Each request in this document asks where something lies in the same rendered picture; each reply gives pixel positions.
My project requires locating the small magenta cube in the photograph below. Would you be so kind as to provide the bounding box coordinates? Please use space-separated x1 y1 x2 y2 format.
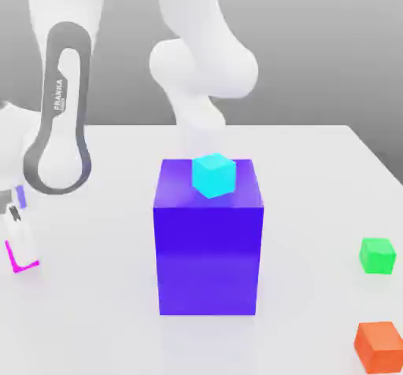
4 239 41 274

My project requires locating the small green cube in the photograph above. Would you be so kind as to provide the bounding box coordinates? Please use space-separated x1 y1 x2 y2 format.
358 237 397 275

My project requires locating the large blue box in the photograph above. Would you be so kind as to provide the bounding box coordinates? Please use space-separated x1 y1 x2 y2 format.
153 158 264 317

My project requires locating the small orange cube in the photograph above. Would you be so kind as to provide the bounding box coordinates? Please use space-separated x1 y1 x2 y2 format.
353 320 403 375

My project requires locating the small cyan cube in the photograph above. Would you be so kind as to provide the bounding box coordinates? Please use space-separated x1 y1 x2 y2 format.
190 153 237 200

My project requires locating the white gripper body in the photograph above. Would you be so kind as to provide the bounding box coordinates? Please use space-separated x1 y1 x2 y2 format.
0 215 38 268

